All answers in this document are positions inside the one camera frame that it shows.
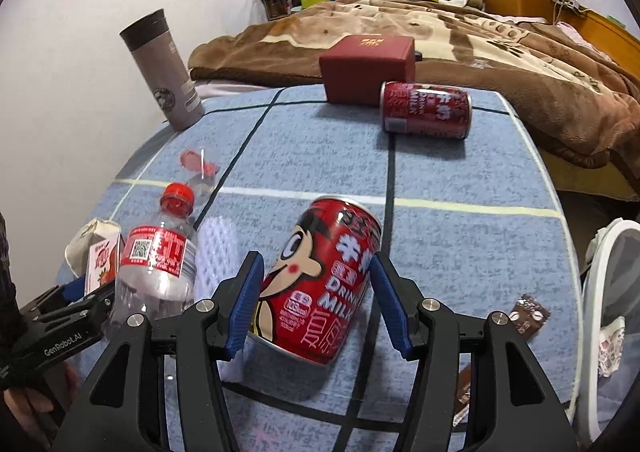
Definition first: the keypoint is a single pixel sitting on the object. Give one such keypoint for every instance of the pink cloth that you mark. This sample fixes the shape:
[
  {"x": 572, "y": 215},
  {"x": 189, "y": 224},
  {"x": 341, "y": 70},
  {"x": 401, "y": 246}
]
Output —
[{"x": 575, "y": 34}]

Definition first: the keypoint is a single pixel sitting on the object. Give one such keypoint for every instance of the red milk drink can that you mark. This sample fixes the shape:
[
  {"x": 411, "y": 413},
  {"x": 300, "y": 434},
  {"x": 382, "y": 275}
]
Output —
[
  {"x": 320, "y": 292},
  {"x": 425, "y": 109}
]

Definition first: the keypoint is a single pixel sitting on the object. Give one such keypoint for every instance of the dark red box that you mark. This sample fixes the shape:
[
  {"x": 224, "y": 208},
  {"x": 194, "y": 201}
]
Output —
[{"x": 365, "y": 76}]

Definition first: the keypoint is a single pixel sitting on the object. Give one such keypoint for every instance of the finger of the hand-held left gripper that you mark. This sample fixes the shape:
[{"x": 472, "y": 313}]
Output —
[
  {"x": 72, "y": 291},
  {"x": 95, "y": 312}
]

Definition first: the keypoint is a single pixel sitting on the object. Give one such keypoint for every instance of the red white small carton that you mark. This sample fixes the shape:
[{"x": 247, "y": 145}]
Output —
[{"x": 102, "y": 262}]

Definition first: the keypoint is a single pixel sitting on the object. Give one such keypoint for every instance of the brown printed blanket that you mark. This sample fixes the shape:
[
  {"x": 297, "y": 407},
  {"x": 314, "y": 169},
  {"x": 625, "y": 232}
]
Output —
[{"x": 500, "y": 56}]

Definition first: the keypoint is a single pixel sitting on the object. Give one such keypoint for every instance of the person's dark clothing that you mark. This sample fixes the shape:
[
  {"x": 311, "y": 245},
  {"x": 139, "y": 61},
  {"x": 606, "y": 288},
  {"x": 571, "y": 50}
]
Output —
[{"x": 7, "y": 272}]

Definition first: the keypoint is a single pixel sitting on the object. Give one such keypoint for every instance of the person's left hand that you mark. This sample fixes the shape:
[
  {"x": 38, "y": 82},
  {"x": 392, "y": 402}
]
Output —
[{"x": 30, "y": 407}]

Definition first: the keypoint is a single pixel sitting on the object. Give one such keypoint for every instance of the wooden bed headboard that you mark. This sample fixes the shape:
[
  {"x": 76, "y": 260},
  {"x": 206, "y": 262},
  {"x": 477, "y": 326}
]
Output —
[{"x": 615, "y": 26}]

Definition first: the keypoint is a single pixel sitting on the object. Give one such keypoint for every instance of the patterned white drink carton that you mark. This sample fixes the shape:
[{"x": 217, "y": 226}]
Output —
[{"x": 611, "y": 347}]

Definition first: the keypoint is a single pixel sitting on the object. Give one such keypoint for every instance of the white foam net sleeve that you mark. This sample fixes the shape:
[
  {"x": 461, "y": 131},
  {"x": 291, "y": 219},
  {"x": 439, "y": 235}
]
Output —
[{"x": 215, "y": 257}]

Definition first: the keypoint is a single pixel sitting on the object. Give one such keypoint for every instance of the clear plastic bottle red cap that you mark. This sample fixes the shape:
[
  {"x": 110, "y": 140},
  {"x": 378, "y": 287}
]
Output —
[{"x": 150, "y": 272}]

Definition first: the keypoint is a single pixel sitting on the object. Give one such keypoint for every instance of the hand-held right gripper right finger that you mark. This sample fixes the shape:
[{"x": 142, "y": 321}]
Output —
[{"x": 392, "y": 312}]

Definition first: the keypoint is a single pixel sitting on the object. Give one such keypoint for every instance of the white round waste bin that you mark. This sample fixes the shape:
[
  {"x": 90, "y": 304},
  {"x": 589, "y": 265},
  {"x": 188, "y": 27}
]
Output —
[{"x": 592, "y": 292}]

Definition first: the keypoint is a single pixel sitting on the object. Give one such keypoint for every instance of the grey thermos tumbler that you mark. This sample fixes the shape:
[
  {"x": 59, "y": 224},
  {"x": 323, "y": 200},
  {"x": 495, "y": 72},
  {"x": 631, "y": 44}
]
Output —
[{"x": 160, "y": 76}]

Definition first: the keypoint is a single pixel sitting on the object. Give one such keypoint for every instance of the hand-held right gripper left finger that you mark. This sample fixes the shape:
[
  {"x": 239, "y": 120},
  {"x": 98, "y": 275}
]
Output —
[{"x": 245, "y": 312}]

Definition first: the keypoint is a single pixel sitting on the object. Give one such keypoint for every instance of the clear red plastic label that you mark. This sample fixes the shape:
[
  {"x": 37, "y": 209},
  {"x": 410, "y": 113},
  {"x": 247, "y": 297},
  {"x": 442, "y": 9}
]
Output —
[{"x": 197, "y": 161}]

